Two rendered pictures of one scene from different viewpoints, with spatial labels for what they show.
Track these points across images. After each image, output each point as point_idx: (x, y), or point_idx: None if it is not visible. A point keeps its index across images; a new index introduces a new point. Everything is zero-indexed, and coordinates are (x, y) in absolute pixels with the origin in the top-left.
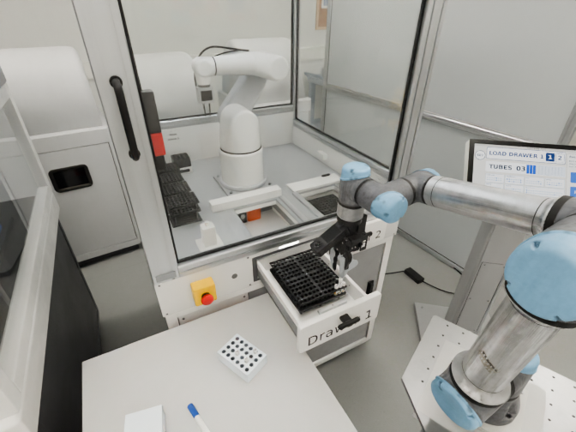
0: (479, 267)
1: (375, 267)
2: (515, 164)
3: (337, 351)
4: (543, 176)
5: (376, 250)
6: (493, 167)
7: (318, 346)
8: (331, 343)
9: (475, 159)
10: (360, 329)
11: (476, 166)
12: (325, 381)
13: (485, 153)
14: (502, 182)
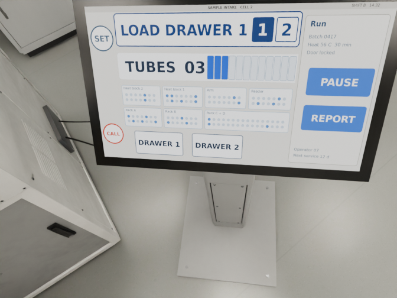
0: (209, 186)
1: (44, 215)
2: (182, 56)
3: (74, 266)
4: (244, 83)
5: (16, 208)
6: (134, 69)
7: (32, 280)
8: (53, 269)
9: (93, 50)
10: (93, 244)
11: (98, 70)
12: (66, 295)
13: (113, 33)
14: (158, 103)
